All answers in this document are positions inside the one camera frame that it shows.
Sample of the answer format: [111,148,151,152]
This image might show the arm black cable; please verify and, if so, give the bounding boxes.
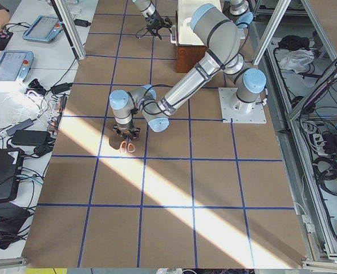
[129,83,180,115]
[136,24,152,39]

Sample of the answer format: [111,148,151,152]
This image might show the white drawer handle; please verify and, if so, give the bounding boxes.
[170,25,177,46]

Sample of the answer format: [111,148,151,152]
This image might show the aluminium frame post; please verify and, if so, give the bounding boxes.
[51,0,86,62]

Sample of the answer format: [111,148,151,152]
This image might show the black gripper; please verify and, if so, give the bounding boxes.
[147,17,173,39]
[116,124,137,139]

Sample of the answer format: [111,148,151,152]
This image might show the black laptop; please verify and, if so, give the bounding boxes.
[0,148,25,203]

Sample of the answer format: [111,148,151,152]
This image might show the white crumpled cloth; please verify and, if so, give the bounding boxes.
[279,49,314,74]

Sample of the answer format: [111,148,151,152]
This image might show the blue teach pendant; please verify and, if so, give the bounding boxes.
[0,50,34,83]
[22,15,63,43]

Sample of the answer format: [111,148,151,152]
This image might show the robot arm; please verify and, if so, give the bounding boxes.
[109,3,266,139]
[132,0,173,40]

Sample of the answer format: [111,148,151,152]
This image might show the cream plastic tray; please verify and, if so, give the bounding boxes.
[176,0,222,46]

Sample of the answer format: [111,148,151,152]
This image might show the red grey handled scissors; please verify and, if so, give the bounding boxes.
[119,137,136,153]

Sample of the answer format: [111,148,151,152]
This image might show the blue teach pendant upper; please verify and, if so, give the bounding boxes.
[22,15,63,43]

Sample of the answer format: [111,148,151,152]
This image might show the blue teach pendant lower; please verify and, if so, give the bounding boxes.
[0,50,34,83]

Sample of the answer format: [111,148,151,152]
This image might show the black power adapter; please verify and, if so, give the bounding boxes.
[11,130,50,146]

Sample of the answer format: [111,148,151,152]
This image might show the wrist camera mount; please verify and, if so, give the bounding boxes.
[113,124,140,140]

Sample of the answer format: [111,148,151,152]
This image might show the brown wooden drawer box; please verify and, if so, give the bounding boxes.
[176,45,208,73]

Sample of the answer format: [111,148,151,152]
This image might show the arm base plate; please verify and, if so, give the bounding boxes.
[218,87,267,124]

